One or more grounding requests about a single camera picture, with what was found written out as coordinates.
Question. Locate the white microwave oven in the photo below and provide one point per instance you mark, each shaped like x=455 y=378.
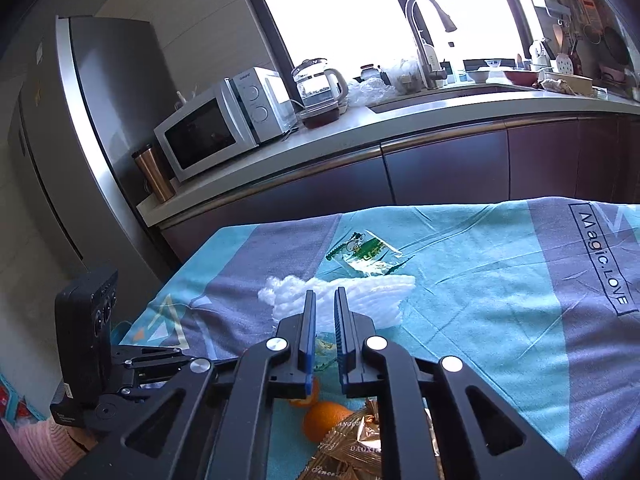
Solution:
x=200 y=135

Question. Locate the dark framed window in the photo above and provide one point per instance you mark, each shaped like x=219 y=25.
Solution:
x=340 y=10

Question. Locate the steel kitchen faucet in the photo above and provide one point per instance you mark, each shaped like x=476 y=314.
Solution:
x=425 y=55

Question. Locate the person's left forearm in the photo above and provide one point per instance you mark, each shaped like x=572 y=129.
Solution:
x=35 y=447

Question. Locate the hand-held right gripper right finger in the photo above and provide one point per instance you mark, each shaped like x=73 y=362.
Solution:
x=342 y=330

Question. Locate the blue purple tablecloth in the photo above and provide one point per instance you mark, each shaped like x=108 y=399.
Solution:
x=500 y=310

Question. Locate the white slotted spatula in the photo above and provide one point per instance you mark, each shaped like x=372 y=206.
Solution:
x=565 y=62

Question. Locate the red bowl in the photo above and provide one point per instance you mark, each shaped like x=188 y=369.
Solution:
x=522 y=77

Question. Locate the copper thermos mug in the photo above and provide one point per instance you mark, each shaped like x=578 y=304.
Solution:
x=155 y=175

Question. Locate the clear green printed plastic bag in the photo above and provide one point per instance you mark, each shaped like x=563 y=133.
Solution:
x=326 y=352
x=365 y=255

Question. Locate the dark kitchen counter cabinet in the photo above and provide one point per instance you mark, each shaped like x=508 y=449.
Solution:
x=450 y=160

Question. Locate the small orange peel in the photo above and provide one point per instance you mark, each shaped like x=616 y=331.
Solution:
x=302 y=401

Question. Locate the clear dish soap bottle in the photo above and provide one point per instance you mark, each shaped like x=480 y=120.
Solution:
x=456 y=62

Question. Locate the glass electric kettle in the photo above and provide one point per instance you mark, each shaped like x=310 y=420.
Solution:
x=317 y=85

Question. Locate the white bowl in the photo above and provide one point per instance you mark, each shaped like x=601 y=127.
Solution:
x=477 y=76

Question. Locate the white plastic bag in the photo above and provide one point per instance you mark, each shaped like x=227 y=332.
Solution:
x=405 y=77

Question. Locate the white foam net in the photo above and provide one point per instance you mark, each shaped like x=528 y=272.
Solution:
x=370 y=300

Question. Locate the kitchen sink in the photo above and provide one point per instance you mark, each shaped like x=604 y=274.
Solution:
x=450 y=95

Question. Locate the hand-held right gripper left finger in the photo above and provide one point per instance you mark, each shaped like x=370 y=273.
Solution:
x=310 y=330

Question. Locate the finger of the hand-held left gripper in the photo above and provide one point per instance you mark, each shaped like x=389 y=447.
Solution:
x=165 y=366
x=150 y=352

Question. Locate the crumpled clear plastic bag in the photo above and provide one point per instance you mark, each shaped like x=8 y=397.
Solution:
x=370 y=92

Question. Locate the grey refrigerator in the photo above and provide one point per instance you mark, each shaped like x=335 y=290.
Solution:
x=115 y=85

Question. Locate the large orange peel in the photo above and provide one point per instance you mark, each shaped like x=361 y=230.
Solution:
x=325 y=420

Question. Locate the black frying pan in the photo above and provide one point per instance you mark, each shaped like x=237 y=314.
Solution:
x=615 y=45

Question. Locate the grey wall shelf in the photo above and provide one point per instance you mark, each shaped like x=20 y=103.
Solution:
x=550 y=5

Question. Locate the dark red lidded container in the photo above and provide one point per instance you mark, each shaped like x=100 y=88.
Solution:
x=320 y=117

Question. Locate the beige rectangular dish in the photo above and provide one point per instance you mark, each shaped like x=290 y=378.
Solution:
x=570 y=85

